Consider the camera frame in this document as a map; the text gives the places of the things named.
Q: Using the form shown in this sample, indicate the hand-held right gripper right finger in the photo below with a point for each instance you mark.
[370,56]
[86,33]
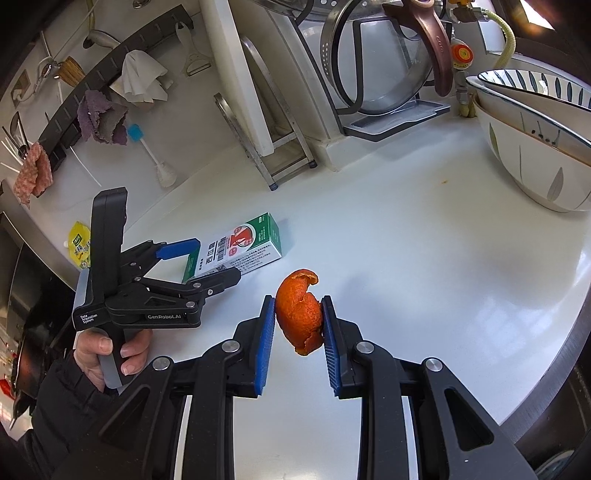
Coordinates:
[330,350]

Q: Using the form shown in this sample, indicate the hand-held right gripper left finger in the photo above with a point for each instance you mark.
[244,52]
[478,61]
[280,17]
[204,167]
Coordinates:
[265,346]

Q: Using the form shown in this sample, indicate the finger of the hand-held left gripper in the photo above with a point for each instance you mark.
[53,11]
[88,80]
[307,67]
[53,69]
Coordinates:
[217,281]
[178,248]

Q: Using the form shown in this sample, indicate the orange peel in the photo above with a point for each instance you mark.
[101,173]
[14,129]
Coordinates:
[295,309]

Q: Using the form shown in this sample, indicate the green and white carton box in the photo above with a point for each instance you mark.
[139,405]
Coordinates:
[258,240]

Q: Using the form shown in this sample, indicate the person's left forearm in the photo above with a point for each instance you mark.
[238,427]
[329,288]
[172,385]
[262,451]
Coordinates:
[60,415]

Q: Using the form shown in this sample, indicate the person's left hand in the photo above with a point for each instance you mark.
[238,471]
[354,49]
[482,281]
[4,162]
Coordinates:
[87,350]

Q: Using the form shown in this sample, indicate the yellow sauce pouch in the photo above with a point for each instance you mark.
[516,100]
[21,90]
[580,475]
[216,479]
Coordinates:
[79,242]

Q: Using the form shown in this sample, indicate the white brush with blue sponge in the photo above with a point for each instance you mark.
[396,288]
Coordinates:
[166,175]

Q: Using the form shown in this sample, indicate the pink dish cloth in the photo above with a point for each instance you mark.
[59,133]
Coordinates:
[32,175]

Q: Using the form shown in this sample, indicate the purple dish cloth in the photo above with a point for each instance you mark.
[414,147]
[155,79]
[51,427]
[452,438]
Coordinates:
[99,117]

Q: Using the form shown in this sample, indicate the steel cutting board rack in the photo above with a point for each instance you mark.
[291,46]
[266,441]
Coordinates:
[286,177]

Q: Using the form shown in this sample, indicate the white cloth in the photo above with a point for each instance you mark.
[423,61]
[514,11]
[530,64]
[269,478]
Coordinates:
[141,76]

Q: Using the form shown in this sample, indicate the wooden utensil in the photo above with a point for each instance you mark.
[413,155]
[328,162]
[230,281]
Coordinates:
[74,71]

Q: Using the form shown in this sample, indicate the white peeler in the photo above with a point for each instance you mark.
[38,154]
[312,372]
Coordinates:
[196,62]

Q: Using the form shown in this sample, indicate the white cutting board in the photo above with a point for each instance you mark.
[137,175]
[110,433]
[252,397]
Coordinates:
[240,69]

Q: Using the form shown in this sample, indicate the steel ladle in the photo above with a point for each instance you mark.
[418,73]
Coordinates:
[101,39]

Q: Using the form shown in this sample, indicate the black lid rack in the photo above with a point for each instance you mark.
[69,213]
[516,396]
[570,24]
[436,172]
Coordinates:
[397,122]

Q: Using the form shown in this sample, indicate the perforated steel steamer pot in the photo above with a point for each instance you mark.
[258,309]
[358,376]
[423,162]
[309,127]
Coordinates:
[328,55]

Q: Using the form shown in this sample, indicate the white bowl grey leaf print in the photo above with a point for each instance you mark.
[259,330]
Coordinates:
[521,166]

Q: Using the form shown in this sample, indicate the glass pot lid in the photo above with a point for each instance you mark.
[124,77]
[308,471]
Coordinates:
[392,69]

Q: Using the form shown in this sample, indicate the steel gas pipe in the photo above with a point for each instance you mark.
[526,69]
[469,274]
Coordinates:
[464,92]

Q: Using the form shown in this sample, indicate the orange round valve tag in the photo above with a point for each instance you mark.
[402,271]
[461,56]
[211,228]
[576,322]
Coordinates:
[461,55]

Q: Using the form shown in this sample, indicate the yellow gas valve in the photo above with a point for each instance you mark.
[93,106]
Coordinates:
[471,11]

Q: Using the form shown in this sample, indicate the wall socket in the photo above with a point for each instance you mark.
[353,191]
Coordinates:
[22,85]

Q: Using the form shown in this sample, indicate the black wall rail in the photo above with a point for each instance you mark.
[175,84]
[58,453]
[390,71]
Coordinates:
[152,41]

